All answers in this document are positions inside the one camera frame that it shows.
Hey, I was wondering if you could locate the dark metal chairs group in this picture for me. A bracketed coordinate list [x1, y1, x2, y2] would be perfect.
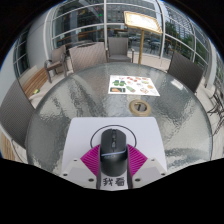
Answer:
[206, 79, 224, 134]

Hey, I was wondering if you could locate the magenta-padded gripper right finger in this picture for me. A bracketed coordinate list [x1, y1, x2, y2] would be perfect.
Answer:
[126, 144, 167, 190]

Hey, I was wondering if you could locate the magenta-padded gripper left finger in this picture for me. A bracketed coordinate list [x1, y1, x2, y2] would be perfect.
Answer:
[61, 144, 102, 190]

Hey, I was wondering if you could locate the gold menu board stand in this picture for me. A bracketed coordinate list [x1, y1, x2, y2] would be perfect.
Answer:
[123, 10, 163, 65]

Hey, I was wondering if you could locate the round gold table marker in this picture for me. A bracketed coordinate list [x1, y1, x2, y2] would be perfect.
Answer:
[129, 99, 152, 117]

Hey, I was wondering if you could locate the colourful laminated menu card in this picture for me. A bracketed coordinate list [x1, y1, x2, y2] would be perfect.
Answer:
[108, 74, 161, 97]

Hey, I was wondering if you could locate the black computer mouse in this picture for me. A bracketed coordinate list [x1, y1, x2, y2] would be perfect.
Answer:
[99, 128, 129, 177]

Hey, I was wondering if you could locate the wooden slatted bench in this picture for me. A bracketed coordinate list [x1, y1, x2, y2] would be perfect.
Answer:
[21, 67, 50, 99]
[0, 131, 18, 163]

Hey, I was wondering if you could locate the white printed mouse pad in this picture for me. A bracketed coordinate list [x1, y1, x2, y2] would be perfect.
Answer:
[61, 116, 168, 192]

